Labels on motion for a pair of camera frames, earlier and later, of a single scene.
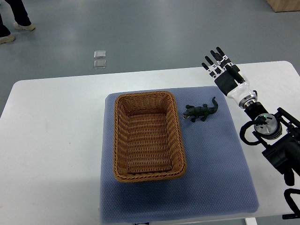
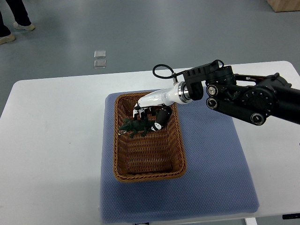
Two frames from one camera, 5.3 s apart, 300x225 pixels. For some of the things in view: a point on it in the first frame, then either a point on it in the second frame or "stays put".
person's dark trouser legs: x=20 y=16 stays put
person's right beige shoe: x=9 y=38 stays put
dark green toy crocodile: x=201 y=111 -> x=132 y=127
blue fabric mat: x=217 y=181 stays put
